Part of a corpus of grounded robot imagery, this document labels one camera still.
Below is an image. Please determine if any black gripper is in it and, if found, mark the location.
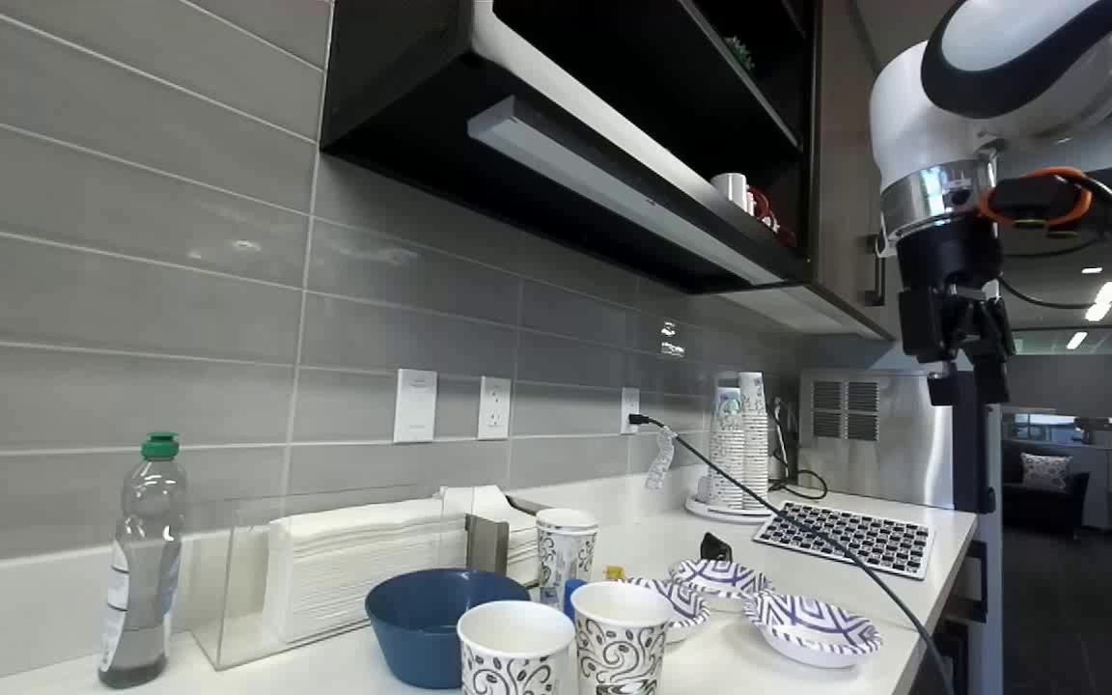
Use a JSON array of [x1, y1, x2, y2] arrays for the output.
[[901, 217, 1017, 403]]

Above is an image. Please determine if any blue patterned paper plate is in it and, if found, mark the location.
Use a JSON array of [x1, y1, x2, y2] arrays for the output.
[[744, 589, 880, 672]]

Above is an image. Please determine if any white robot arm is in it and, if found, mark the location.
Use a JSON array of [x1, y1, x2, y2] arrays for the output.
[[868, 0, 1112, 406]]

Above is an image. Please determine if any black white patterned mat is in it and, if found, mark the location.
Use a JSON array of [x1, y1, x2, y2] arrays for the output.
[[753, 503, 931, 580]]

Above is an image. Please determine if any black upper cabinet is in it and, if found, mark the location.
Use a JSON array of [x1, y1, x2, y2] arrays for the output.
[[319, 0, 880, 338]]

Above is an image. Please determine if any patterned paper cup back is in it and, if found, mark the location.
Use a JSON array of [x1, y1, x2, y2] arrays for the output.
[[537, 509, 597, 605]]

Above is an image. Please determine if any patterned paper cup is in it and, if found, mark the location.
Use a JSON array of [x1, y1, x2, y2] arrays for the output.
[[537, 509, 597, 605], [457, 600, 575, 695], [570, 582, 672, 695]]

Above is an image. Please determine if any patterned paper cup front right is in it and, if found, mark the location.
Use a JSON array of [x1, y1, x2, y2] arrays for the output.
[[570, 582, 672, 695]]

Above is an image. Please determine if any patterned paper cup front left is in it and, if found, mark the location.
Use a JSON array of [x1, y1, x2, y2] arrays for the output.
[[457, 600, 575, 695]]

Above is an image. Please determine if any blue bowl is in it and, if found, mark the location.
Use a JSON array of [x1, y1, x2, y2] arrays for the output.
[[362, 567, 525, 691]]

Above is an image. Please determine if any clear bottle green cap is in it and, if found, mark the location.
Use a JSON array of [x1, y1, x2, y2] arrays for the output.
[[98, 434, 184, 687]]

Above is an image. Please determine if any teal power cable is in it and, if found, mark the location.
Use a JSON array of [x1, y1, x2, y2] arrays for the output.
[[624, 410, 958, 695]]

